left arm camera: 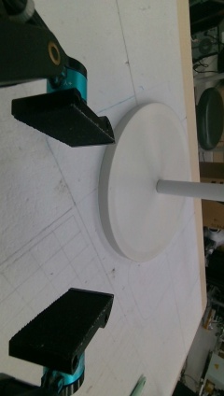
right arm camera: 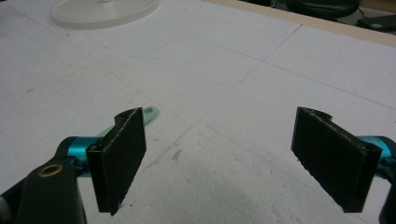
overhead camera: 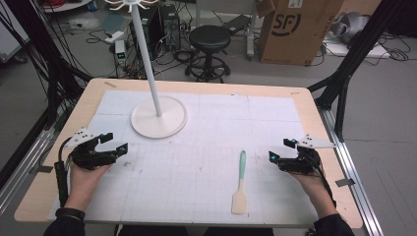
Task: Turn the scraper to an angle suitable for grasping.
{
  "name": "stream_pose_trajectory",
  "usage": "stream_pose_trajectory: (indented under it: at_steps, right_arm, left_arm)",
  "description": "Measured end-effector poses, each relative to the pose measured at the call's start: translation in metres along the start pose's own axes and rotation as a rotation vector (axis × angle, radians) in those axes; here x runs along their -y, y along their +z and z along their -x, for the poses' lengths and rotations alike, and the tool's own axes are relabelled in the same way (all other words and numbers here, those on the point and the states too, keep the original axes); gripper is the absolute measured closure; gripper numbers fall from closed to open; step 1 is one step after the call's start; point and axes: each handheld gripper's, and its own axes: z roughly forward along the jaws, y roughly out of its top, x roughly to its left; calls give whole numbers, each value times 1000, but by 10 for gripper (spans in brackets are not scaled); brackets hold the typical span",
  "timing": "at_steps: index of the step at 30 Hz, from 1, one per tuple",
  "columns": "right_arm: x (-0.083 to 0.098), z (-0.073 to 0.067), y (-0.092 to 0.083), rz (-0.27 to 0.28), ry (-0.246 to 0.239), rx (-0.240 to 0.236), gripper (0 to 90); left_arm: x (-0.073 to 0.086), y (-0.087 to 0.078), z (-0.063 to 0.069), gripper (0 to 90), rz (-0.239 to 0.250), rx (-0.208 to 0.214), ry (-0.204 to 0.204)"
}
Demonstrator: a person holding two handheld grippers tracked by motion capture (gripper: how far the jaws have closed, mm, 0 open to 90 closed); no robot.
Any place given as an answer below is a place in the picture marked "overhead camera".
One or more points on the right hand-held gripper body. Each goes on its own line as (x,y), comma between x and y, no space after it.
(303,162)

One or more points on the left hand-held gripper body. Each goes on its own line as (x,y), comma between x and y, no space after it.
(88,157)

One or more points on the person's left hand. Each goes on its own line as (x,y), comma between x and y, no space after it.
(82,185)

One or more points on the person's right hand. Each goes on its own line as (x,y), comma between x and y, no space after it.
(313,190)

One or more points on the grey tape piece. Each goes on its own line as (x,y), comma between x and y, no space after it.
(44,169)
(345,182)

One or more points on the white round-base hanger stand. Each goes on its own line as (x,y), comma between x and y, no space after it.
(159,123)

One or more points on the white grid mat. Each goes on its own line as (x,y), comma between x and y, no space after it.
(196,147)

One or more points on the small grey power supply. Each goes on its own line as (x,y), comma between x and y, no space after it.
(120,52)

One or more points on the white power strip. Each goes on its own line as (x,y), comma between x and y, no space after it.
(114,36)

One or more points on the large cardboard box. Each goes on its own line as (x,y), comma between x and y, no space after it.
(295,36)

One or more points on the white flat board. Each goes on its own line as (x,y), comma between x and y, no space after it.
(354,49)

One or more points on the black computer tower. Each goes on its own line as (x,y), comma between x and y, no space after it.
(170,28)
(152,29)

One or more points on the black laptop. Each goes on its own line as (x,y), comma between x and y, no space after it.
(236,24)

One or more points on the black round stool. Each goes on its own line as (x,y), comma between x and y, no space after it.
(209,39)

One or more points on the silver grey bag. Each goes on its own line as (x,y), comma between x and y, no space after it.
(352,26)

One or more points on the aluminium rail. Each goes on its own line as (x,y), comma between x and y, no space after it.
(355,183)
(23,167)

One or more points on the black metal frame stand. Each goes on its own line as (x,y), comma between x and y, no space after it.
(49,65)
(350,65)

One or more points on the white metal post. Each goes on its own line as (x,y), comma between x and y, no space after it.
(250,32)

